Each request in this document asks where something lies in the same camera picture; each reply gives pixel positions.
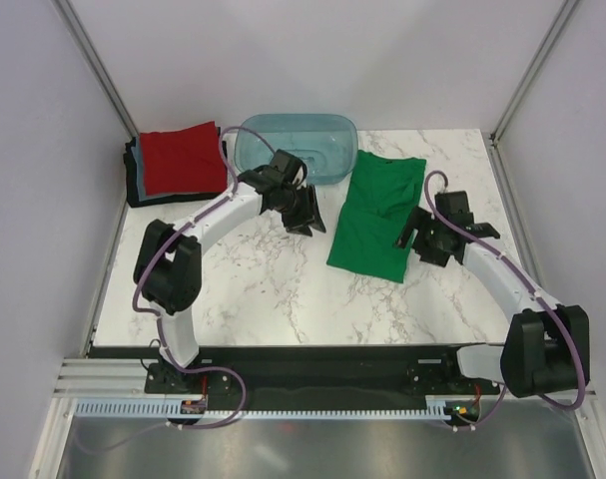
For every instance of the right aluminium frame post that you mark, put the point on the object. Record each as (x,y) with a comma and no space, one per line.
(549,42)

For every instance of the aluminium frame post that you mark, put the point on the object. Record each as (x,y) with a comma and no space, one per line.
(70,17)
(549,42)

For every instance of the black folded t shirt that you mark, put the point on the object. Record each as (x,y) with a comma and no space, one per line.
(173,199)

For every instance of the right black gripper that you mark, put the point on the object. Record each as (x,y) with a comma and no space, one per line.
(419,220)

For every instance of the teal plastic bin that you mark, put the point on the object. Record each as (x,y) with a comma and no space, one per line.
(326,143)

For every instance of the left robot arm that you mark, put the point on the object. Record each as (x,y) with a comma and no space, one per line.
(168,272)

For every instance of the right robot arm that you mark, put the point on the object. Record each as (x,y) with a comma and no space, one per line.
(547,346)

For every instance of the red folded t shirt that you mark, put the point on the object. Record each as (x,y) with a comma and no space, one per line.
(185,161)

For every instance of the left aluminium frame post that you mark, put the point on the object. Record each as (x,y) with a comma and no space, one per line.
(70,17)

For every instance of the green t shirt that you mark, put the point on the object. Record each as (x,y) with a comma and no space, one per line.
(381,194)

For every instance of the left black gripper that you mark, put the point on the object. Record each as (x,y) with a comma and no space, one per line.
(308,216)

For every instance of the blue folded t shirt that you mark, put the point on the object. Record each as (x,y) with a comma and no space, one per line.
(141,193)

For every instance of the aluminium rail left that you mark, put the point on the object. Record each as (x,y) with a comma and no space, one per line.
(109,378)

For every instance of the aluminium rail right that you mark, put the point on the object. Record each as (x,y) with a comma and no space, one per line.
(589,388)

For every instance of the aluminium rail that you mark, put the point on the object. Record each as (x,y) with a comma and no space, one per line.
(589,388)
(109,378)

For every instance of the white slotted cable duct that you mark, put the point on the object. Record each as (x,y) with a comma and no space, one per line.
(183,409)

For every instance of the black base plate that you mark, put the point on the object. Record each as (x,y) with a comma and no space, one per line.
(334,376)

